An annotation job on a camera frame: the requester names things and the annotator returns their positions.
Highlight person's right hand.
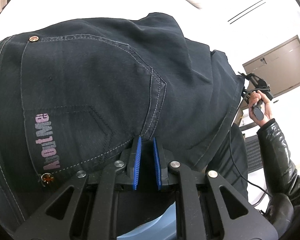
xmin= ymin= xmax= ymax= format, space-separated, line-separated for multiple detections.
xmin=248 ymin=90 xmax=273 ymax=127

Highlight brown door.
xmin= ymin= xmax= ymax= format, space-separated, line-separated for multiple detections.
xmin=243 ymin=36 xmax=300 ymax=97

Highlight black glossy jacket sleeve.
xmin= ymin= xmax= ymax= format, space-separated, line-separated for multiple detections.
xmin=257 ymin=118 xmax=300 ymax=238

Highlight black denim pants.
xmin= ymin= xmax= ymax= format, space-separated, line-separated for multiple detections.
xmin=0 ymin=13 xmax=247 ymax=235

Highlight black cable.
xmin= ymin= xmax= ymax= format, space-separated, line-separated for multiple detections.
xmin=228 ymin=87 xmax=272 ymax=205

